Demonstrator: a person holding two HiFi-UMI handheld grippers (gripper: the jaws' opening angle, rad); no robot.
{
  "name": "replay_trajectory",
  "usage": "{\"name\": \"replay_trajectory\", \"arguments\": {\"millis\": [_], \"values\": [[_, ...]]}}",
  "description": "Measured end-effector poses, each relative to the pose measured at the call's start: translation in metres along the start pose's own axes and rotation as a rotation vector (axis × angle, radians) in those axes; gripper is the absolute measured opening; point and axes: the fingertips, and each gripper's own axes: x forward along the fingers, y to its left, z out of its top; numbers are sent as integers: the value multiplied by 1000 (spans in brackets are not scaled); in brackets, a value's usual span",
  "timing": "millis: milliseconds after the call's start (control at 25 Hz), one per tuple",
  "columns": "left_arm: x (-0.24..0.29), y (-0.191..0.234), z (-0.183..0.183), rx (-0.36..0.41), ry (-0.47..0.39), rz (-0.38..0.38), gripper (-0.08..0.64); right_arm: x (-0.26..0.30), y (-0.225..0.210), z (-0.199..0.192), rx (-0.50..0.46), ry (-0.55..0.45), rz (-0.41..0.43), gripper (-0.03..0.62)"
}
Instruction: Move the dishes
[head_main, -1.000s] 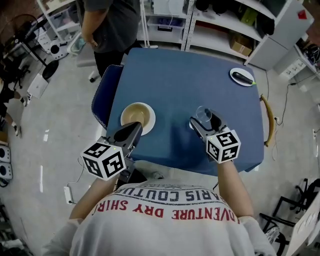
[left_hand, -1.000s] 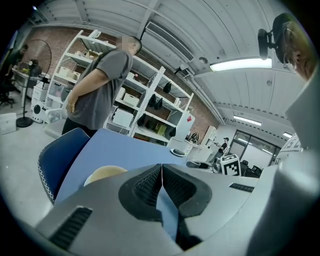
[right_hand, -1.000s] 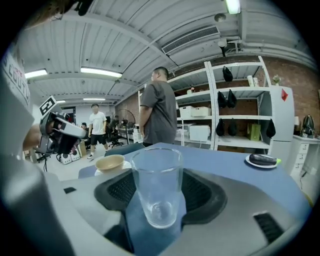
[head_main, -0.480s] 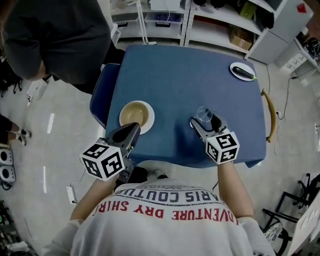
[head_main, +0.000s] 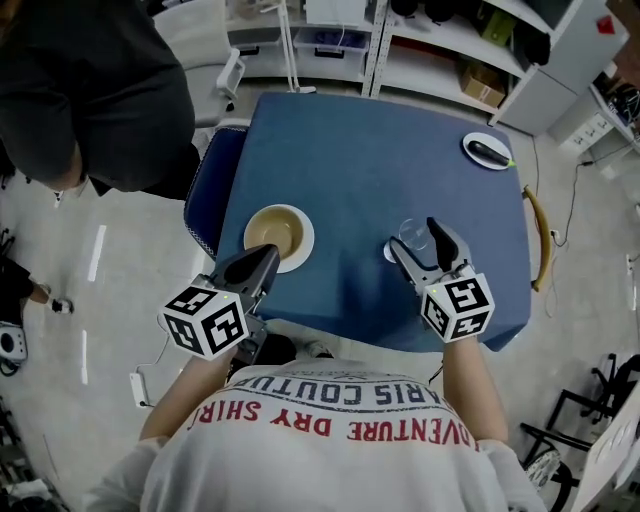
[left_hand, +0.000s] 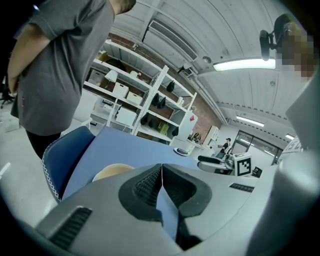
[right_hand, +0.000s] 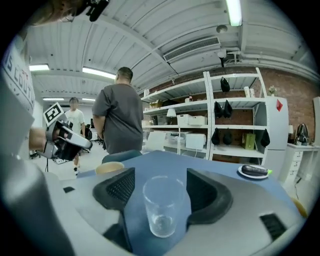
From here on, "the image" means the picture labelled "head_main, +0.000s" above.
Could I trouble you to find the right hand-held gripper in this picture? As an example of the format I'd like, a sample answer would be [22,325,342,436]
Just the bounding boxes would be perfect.
[388,216,496,344]

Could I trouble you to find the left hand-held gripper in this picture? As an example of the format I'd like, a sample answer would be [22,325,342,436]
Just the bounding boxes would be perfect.
[158,243,282,366]

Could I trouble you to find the clear drinking glass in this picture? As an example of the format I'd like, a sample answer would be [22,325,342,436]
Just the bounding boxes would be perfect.
[398,218,432,253]

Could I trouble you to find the tan bowl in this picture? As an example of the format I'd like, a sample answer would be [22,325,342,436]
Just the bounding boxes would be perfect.
[243,203,316,275]

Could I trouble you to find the cream bowl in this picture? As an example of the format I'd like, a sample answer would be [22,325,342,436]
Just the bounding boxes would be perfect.
[243,205,306,262]

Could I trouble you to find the white plate with eggplant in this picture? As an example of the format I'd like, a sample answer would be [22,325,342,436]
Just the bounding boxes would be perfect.
[461,132,514,171]

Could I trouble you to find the person's left forearm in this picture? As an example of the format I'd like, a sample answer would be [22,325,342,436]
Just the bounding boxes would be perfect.
[139,349,236,441]

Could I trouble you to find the person's right forearm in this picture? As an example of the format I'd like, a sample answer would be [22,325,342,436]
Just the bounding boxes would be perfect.
[439,333,509,444]

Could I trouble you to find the blue upholstered chair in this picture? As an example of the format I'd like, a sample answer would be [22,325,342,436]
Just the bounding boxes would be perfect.
[183,124,249,261]

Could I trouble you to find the chair with yellow curved back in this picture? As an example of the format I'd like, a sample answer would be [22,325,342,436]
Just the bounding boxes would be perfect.
[522,184,551,292]

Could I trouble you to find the table with blue cloth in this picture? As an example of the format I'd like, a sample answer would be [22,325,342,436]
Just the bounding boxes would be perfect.
[214,91,532,354]

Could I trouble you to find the dark purple eggplant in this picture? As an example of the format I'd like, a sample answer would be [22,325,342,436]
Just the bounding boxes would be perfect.
[468,141,517,167]

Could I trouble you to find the white power strip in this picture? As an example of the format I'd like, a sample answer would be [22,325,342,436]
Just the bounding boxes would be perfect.
[128,372,149,407]

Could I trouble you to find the brown cardboard box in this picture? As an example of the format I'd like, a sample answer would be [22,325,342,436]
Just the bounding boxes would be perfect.
[460,62,506,109]

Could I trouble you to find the white metal shelving unit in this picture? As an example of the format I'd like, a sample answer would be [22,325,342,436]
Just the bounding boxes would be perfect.
[224,0,386,96]
[364,0,591,126]

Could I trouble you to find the person in white sweater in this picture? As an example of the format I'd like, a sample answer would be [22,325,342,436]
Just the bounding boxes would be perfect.
[82,359,551,512]

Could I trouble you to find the white desk with drawers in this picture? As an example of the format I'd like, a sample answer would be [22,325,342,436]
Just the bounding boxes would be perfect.
[559,112,621,151]

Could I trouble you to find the white office chair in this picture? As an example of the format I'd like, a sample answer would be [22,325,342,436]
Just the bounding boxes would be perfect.
[149,0,249,129]

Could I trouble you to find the white cabinet with red sticker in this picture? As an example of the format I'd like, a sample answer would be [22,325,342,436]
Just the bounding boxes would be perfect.
[489,0,631,139]

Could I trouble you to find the white lamp pole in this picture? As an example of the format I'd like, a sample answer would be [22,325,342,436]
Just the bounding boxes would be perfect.
[277,0,317,95]

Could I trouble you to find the clear plastic storage bin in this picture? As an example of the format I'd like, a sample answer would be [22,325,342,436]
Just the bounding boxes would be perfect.
[293,27,371,61]

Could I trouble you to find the green paper bag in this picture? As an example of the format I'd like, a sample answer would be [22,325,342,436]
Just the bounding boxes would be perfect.
[482,9,516,44]

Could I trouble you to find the white round-faced device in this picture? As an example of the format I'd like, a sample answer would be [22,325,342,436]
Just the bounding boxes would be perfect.
[0,322,27,364]

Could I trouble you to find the white board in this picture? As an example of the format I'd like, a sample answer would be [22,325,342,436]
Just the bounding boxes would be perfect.
[582,389,640,512]

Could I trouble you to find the black floor cable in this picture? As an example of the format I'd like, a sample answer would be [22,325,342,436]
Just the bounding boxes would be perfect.
[544,134,601,316]

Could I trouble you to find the black frame chair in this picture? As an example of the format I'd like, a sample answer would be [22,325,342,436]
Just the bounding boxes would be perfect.
[519,352,640,501]

